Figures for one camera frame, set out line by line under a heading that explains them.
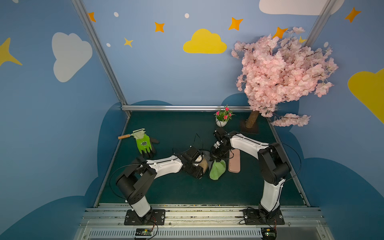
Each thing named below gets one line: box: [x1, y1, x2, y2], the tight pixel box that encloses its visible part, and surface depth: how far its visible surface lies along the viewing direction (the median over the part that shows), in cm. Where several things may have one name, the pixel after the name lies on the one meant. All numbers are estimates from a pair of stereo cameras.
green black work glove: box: [131, 128, 160, 161], surface depth 104 cm
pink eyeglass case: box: [228, 149, 241, 174], surface depth 92 cm
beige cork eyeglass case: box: [198, 158, 208, 174], surface depth 92 cm
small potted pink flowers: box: [213, 104, 236, 128], surface depth 107 cm
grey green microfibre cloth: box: [203, 150, 227, 181], surface depth 87 cm
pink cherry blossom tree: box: [231, 27, 339, 129], surface depth 73 cm
